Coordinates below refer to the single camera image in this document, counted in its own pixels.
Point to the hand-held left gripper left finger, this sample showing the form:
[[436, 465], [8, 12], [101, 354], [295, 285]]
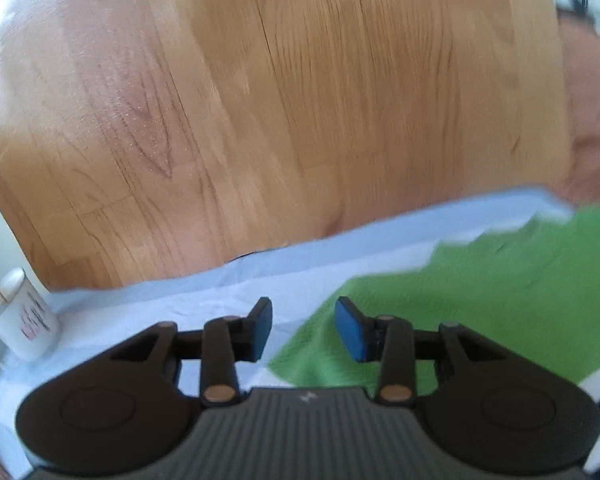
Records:
[[260, 330]]

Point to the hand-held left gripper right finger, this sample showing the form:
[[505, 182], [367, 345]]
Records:
[[350, 332]]

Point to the green knit sweater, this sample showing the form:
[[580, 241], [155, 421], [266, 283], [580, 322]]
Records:
[[480, 300]]

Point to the striped blue bed sheet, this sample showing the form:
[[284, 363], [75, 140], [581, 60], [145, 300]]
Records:
[[155, 310]]

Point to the white enamel mug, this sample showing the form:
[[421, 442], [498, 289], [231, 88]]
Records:
[[25, 325]]

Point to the brown seat mat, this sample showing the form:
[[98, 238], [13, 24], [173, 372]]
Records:
[[595, 110]]

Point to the wood-grain wall sheet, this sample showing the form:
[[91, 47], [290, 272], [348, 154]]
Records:
[[280, 110]]

